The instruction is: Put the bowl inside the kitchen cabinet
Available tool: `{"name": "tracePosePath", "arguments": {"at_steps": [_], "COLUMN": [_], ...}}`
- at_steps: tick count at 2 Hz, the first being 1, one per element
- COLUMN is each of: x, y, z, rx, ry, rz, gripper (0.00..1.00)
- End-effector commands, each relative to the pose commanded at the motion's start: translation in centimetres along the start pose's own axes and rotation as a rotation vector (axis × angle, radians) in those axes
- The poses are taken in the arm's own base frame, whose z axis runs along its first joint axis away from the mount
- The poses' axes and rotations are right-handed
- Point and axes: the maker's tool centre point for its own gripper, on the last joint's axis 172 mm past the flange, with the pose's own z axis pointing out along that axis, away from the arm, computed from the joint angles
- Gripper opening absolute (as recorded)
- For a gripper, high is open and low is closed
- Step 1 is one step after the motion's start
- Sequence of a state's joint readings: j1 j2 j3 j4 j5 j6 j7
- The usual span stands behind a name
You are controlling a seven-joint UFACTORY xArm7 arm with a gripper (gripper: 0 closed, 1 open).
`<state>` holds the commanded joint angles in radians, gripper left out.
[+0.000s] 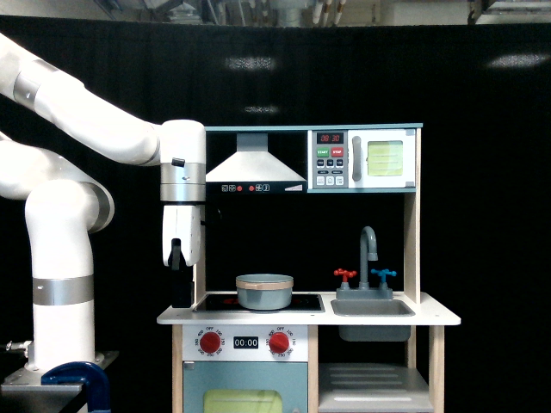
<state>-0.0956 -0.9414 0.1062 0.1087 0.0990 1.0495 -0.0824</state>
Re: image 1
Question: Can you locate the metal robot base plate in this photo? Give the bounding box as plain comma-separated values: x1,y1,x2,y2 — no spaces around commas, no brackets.
0,350,121,402

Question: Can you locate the grey range hood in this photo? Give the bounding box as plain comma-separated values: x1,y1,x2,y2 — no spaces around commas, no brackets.
206,133,307,195

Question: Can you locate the wooden toy kitchen frame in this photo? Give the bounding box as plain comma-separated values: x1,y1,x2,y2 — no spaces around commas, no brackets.
158,123,461,412

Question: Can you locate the red oven knob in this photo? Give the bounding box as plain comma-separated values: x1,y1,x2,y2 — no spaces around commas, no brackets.
199,331,221,354
268,331,290,354

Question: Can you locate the blue oven door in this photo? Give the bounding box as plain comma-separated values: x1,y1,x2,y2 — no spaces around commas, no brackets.
183,361,308,412

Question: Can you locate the grey cabinet shelf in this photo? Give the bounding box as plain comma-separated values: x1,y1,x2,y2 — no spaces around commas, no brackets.
319,363,434,412

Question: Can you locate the blue clamp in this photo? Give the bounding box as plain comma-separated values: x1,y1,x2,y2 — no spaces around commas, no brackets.
40,361,111,413

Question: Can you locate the blue tap handle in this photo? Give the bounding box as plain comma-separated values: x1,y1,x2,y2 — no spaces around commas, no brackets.
370,268,397,284

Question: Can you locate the left red oven knob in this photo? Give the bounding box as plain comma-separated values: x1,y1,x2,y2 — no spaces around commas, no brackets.
199,331,221,354

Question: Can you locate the white toy microwave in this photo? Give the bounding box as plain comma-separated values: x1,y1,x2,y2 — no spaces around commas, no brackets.
307,126,421,192

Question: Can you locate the red tap handle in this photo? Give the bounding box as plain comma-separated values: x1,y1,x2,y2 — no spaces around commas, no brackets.
333,268,357,284

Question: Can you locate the grey faucet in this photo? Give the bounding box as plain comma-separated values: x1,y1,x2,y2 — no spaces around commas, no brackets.
336,226,393,300

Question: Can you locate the black stovetop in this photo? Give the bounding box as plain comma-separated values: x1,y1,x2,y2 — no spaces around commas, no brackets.
195,293,325,313

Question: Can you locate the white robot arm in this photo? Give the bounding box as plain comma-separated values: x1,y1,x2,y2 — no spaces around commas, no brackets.
1,37,206,372

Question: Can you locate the grey sink basin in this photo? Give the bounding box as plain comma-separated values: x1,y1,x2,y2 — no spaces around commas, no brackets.
331,299,415,342

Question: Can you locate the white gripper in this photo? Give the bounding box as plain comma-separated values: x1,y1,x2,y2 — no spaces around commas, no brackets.
162,203,203,308

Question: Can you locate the grey-blue bowl with wooden rim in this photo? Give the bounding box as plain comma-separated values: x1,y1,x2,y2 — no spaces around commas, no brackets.
236,274,294,311

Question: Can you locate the right red oven knob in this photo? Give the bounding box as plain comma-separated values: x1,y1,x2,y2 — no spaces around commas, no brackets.
268,331,290,354

